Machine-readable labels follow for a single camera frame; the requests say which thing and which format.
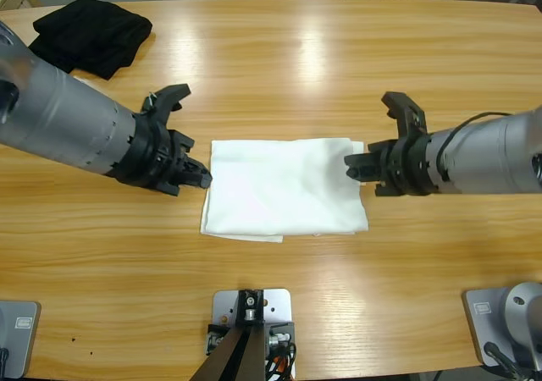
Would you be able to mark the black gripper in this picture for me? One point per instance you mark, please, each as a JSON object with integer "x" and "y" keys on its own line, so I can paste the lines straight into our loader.
{"x": 152, "y": 161}
{"x": 406, "y": 167}

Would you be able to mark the white t-shirt with black logo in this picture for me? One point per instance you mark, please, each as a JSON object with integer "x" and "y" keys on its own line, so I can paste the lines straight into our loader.
{"x": 283, "y": 190}

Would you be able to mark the black garment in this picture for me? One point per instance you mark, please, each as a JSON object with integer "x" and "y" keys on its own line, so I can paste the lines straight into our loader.
{"x": 93, "y": 34}

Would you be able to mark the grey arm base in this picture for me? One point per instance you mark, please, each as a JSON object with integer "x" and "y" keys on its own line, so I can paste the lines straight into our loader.
{"x": 508, "y": 321}
{"x": 21, "y": 343}

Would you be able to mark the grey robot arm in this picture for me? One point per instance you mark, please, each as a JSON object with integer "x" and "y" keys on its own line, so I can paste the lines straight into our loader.
{"x": 491, "y": 161}
{"x": 63, "y": 118}

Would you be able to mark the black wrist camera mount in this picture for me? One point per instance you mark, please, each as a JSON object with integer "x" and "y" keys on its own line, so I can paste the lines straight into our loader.
{"x": 169, "y": 95}
{"x": 406, "y": 110}

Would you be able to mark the white mount block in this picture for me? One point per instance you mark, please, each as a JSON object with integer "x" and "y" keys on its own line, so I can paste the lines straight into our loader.
{"x": 279, "y": 305}

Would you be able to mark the dark camera post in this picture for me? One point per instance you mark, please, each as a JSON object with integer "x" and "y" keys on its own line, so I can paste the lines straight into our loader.
{"x": 237, "y": 355}

